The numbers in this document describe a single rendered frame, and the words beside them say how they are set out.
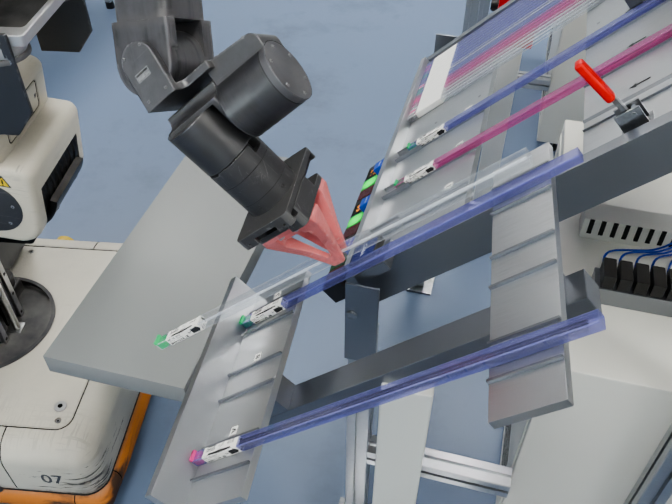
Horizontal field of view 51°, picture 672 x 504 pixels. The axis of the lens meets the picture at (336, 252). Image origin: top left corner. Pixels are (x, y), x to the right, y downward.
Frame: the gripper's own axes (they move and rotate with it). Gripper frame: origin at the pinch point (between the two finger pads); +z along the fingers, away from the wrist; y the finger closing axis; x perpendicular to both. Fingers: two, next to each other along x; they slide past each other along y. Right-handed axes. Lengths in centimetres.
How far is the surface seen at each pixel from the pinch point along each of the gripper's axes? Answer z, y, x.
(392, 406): 20.3, -3.4, 8.3
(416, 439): 27.1, -3.5, 9.9
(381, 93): 67, 195, 78
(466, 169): 20.4, 35.6, -0.3
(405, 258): 19.6, 20.9, 8.8
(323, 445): 69, 35, 73
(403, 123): 22, 63, 16
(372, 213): 19.9, 36.5, 17.6
